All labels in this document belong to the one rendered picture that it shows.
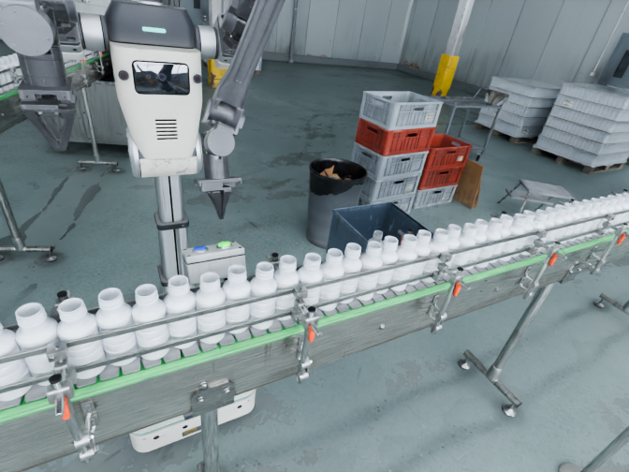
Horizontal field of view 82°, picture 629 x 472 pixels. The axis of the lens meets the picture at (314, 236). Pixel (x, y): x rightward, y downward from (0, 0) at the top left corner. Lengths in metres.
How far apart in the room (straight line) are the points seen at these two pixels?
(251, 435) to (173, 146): 1.28
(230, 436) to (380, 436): 0.69
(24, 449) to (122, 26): 1.00
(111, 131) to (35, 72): 3.86
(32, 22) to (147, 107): 0.58
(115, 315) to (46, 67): 0.41
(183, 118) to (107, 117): 3.35
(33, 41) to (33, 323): 0.42
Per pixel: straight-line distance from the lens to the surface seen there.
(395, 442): 1.96
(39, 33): 0.63
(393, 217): 1.68
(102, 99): 4.48
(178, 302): 0.76
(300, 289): 0.80
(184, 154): 1.23
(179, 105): 1.18
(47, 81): 0.71
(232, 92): 0.86
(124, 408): 0.90
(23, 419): 0.87
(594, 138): 7.21
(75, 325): 0.75
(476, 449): 2.11
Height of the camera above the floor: 1.64
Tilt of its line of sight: 32 degrees down
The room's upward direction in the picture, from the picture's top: 9 degrees clockwise
